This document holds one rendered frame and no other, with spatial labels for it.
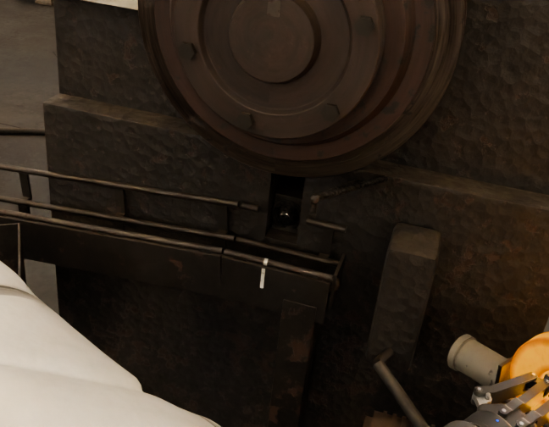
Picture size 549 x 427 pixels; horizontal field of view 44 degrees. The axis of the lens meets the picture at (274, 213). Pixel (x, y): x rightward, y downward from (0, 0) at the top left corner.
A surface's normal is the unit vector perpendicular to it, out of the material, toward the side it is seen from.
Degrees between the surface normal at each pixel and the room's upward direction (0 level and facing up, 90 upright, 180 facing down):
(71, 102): 0
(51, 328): 39
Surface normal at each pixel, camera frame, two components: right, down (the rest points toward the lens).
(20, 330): 0.45, -0.88
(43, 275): 0.09, -0.87
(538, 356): -0.79, 0.28
